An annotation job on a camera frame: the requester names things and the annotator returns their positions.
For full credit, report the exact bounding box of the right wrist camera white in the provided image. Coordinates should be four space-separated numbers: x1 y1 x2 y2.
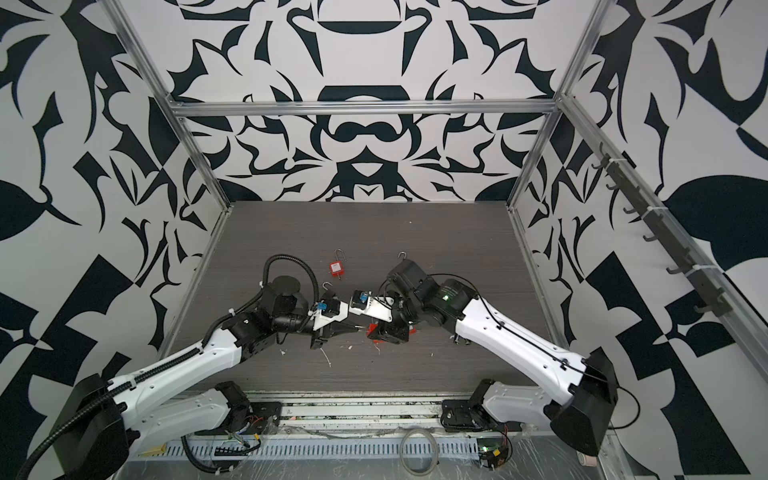
348 290 392 322

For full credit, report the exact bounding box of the bunch of keys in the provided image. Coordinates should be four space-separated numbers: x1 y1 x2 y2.
451 335 471 346

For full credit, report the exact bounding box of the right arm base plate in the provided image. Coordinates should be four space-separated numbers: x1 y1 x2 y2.
439 400 522 433

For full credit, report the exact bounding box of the black hook rail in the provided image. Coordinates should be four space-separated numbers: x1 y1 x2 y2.
594 151 733 317

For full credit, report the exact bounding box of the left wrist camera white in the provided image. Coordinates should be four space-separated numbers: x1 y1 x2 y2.
310 298 349 331

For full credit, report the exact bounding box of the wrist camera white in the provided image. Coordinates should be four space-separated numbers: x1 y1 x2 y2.
310 298 349 331
348 290 392 322

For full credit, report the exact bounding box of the white perforated cable duct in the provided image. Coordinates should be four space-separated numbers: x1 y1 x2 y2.
155 436 487 462

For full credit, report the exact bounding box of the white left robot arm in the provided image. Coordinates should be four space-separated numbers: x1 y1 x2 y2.
16 254 360 479

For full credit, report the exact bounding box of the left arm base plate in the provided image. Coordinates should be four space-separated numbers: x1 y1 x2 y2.
223 401 283 435

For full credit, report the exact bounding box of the green lit circuit board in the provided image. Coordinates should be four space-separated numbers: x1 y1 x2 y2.
478 436 514 470

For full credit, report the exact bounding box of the yellow connector block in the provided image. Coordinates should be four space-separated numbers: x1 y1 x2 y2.
141 443 167 457

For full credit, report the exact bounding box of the coiled clear cable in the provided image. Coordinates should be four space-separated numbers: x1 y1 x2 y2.
398 425 440 478

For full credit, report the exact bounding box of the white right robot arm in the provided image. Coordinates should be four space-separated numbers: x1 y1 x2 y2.
360 260 623 456

